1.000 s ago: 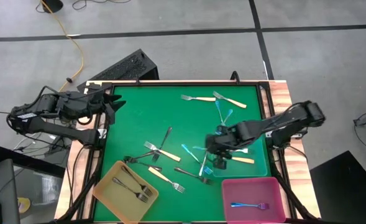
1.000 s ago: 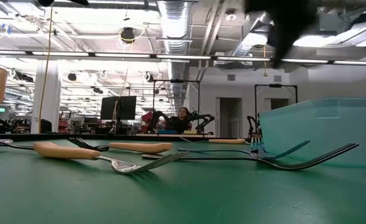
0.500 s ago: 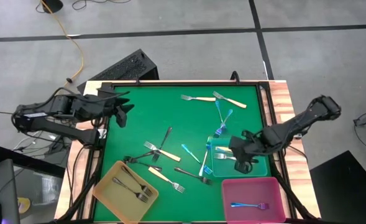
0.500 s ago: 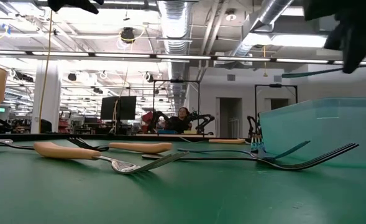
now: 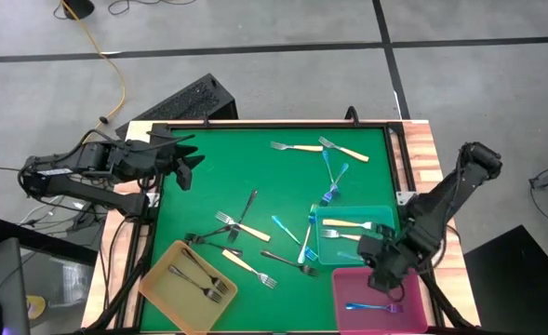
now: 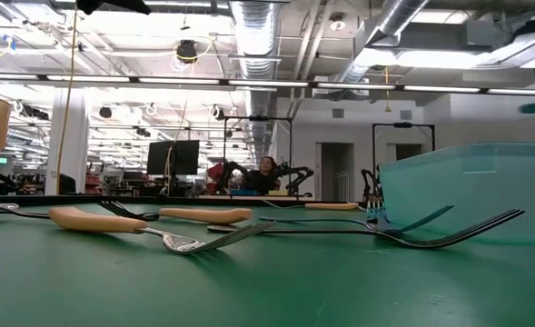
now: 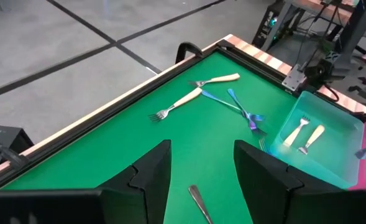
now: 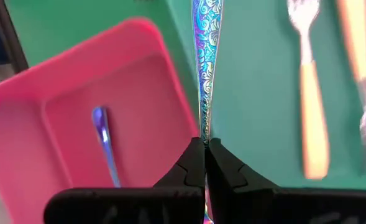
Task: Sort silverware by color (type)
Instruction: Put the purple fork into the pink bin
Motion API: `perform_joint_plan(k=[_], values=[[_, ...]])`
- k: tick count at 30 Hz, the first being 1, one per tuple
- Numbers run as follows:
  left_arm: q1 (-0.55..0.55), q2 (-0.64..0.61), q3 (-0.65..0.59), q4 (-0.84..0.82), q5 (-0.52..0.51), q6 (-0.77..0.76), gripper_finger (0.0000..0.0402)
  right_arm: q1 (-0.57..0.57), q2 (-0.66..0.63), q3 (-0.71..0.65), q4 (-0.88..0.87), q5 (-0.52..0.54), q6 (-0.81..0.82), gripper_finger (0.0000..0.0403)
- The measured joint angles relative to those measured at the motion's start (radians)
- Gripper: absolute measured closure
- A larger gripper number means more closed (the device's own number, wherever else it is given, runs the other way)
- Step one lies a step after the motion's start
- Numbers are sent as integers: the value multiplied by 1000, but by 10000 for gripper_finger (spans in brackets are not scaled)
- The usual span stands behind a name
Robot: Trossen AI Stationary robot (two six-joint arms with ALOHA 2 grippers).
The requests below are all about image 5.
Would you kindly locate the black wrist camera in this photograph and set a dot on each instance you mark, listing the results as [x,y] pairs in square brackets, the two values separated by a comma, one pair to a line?
[184,177]
[369,251]

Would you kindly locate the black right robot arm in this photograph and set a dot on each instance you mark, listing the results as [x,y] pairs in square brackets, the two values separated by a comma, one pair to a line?
[445,195]

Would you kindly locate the teal plastic bin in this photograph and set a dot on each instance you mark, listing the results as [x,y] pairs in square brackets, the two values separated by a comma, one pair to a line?
[343,246]

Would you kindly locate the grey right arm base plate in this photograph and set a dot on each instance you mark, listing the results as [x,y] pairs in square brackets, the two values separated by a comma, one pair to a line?
[401,197]

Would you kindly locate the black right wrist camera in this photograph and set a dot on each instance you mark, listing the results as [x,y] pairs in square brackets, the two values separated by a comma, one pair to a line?
[369,251]

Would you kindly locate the iridescent blue fork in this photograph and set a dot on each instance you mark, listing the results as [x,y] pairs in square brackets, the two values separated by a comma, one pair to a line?
[340,174]
[348,255]
[328,165]
[307,239]
[371,306]
[285,228]

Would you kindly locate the green table mat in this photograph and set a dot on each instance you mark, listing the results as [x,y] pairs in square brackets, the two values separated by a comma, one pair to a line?
[264,186]

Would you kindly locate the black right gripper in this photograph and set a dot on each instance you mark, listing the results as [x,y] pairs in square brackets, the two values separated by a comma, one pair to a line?
[396,256]

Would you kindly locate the black round base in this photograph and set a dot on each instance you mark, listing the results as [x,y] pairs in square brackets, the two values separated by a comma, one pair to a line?
[78,7]

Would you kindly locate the grey left arm base plate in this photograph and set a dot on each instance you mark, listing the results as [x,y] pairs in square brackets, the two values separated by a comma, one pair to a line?
[153,200]

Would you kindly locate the orange plastic bin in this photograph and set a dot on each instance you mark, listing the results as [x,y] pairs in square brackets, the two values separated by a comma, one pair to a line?
[171,307]

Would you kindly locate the yellow round object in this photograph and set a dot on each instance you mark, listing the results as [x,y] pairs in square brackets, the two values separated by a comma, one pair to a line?
[36,307]

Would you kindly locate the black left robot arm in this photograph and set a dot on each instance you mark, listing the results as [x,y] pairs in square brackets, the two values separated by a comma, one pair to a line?
[92,160]

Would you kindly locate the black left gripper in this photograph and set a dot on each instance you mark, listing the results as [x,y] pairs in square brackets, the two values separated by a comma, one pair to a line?
[148,158]

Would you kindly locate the pink plastic bin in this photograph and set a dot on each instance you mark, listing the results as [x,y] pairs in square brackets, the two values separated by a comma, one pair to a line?
[371,323]

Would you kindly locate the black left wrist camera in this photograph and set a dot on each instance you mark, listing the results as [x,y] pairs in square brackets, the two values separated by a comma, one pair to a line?
[184,177]

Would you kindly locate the black table frame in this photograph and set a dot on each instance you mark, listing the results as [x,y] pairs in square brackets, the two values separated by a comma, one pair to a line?
[255,125]

